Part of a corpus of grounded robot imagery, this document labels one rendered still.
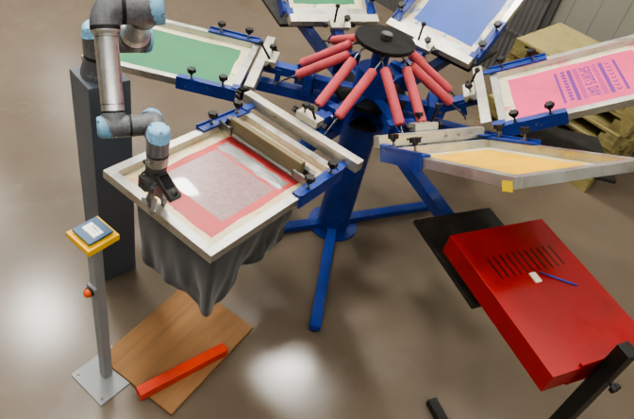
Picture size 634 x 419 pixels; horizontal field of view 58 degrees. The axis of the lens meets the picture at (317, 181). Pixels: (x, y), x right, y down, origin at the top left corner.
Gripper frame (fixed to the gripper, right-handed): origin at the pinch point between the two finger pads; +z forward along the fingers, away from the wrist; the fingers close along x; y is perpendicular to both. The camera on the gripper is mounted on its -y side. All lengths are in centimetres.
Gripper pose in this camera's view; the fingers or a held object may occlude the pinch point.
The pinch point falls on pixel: (158, 210)
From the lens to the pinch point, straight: 214.3
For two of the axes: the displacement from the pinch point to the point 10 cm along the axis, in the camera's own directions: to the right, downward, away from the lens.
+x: -6.0, 3.8, -7.1
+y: -7.7, -5.1, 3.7
